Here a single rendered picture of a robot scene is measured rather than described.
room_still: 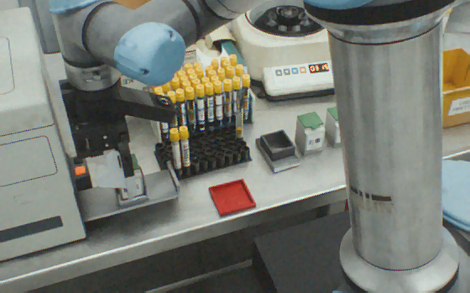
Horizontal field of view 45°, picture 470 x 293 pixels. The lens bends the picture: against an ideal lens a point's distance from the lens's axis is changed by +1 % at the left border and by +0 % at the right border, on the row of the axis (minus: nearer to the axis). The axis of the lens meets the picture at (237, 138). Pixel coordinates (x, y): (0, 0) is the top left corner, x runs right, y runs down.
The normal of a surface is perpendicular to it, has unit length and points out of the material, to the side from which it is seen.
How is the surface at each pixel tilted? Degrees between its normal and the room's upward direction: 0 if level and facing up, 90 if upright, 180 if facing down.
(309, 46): 90
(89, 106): 90
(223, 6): 108
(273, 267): 4
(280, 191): 0
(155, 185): 0
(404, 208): 82
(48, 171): 90
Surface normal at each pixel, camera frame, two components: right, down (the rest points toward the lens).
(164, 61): 0.76, 0.43
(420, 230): 0.34, 0.47
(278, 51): 0.19, 0.65
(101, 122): 0.00, -0.75
